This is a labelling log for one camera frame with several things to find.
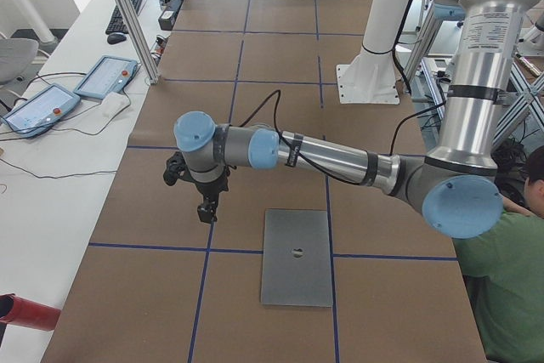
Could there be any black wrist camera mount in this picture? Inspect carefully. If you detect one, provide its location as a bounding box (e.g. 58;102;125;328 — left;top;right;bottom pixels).
163;152;186;186

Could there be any black computer mouse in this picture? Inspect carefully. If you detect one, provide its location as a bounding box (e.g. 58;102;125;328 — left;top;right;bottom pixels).
106;32;127;45

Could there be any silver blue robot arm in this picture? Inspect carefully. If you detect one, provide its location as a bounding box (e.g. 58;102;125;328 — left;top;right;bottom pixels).
163;0;541;239

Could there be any black keyboard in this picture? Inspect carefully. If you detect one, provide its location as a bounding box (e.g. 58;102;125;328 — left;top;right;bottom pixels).
105;0;145;36

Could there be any person in green shirt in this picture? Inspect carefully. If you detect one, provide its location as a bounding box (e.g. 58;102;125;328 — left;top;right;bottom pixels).
454;148;543;362

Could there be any red bottle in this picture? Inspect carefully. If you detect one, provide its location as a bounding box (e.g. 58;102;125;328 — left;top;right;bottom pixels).
1;293;61;332

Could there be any silver closed laptop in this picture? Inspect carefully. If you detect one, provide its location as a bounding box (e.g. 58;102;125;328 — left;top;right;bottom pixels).
260;209;333;308

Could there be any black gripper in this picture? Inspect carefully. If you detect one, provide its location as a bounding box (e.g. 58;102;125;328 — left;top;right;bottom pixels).
195;169;230;223

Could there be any far blue teach pendant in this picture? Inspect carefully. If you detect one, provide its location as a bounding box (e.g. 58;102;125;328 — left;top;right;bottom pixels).
74;55;138;99

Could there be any white cloth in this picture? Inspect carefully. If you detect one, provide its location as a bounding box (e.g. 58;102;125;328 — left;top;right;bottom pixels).
100;93;128;119

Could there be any blue teach pendant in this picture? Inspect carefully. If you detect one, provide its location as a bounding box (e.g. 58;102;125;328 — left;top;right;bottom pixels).
2;83;81;138
74;55;138;99

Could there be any near blue teach pendant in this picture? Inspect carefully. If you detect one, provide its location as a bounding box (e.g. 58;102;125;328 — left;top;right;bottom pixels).
2;83;81;138

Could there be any aluminium frame post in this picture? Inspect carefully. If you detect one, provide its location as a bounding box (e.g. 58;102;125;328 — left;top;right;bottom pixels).
115;0;160;85

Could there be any white pedestal column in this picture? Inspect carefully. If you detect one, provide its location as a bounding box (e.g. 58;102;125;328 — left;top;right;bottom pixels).
337;0;411;105

